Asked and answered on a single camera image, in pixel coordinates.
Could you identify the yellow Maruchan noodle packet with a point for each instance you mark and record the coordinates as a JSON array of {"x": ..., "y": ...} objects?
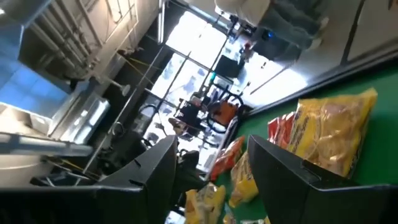
[
  {"x": 242, "y": 183},
  {"x": 329, "y": 130}
]

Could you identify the black monitor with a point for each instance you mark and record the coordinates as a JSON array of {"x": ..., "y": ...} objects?
[{"x": 228, "y": 66}]

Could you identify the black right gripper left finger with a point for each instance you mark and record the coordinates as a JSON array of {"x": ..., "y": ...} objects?
[{"x": 130, "y": 199}]

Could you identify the bright glass window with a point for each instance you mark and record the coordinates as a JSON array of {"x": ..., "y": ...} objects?
[{"x": 192, "y": 40}]

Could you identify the black case with blue light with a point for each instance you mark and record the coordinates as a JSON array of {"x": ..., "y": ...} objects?
[{"x": 270, "y": 42}]

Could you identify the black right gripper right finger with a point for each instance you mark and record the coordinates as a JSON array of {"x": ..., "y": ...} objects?
[{"x": 295, "y": 193}]

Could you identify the red noodle packet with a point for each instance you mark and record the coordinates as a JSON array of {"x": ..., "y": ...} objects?
[
  {"x": 227, "y": 158},
  {"x": 280, "y": 130}
]

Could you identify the green felt table mat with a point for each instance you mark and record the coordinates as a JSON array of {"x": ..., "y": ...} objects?
[{"x": 382, "y": 124}]

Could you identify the orange equipment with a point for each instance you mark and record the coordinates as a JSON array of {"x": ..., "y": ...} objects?
[{"x": 224, "y": 112}]

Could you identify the white-labelled Maruchan noodle packet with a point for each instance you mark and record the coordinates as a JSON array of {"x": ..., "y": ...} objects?
[{"x": 205, "y": 202}]

